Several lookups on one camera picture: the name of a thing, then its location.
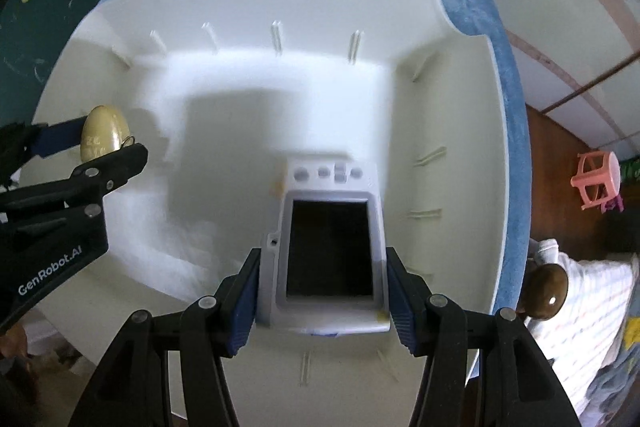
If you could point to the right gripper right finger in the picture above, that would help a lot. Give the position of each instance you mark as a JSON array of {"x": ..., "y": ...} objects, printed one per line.
[{"x": 407, "y": 298}]

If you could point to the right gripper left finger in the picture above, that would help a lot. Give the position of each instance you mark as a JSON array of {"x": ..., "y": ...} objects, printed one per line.
[{"x": 235, "y": 310}]

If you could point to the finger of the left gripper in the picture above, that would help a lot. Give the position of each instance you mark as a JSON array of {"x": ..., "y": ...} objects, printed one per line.
[
  {"x": 51, "y": 139},
  {"x": 86, "y": 186}
]

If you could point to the gold round compact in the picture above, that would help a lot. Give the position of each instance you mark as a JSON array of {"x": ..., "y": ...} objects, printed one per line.
[{"x": 105, "y": 131}]

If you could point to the silver digital camera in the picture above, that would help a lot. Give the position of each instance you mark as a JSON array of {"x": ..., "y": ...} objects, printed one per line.
[{"x": 323, "y": 269}]

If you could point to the brown round knob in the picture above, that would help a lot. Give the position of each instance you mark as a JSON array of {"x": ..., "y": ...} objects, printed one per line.
[{"x": 544, "y": 291}]

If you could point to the white plastic tray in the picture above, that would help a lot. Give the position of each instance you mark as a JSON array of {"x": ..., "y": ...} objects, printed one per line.
[{"x": 223, "y": 92}]

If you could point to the pink plastic stool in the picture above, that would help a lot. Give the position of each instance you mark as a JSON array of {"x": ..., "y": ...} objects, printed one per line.
[{"x": 597, "y": 178}]

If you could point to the blue fluffy table cloth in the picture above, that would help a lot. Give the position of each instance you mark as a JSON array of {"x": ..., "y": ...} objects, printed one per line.
[{"x": 500, "y": 56}]

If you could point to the white wardrobe sliding doors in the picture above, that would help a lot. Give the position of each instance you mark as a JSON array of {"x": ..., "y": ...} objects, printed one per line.
[{"x": 579, "y": 65}]

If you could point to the green chalkboard pink frame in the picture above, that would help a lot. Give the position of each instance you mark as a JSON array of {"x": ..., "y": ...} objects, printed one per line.
[{"x": 33, "y": 34}]

